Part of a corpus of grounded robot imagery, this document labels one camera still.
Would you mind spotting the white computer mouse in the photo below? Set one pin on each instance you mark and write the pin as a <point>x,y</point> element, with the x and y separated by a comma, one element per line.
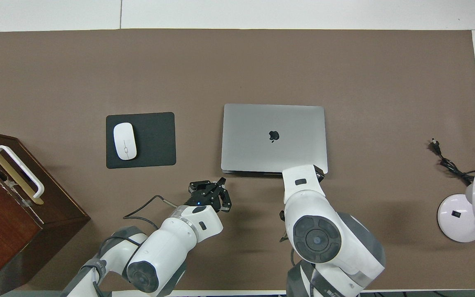
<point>125,141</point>

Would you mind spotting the brown table mat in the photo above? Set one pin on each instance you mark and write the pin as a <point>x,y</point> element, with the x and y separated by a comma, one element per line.
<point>237,70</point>

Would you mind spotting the black mouse pad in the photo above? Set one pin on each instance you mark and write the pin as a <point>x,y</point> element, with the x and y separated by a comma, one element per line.
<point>155,140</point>

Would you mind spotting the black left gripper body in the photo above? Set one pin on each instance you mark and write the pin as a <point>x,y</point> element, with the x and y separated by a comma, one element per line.
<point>204,199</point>

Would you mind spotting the white desk lamp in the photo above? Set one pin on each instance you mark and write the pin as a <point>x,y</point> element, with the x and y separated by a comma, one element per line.
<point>456,218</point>

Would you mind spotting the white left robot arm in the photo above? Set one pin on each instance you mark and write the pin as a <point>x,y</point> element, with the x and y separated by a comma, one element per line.
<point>171,243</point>

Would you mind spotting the dark wooden box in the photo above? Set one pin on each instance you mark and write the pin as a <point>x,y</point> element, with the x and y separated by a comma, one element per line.
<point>10,231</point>

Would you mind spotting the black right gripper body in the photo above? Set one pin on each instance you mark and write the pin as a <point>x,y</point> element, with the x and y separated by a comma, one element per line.
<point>320,176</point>

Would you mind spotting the silver laptop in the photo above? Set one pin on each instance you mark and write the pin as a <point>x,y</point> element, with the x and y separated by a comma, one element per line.
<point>262,140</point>

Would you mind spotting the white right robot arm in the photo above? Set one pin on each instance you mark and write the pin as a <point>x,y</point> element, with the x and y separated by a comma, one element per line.
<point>316,214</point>

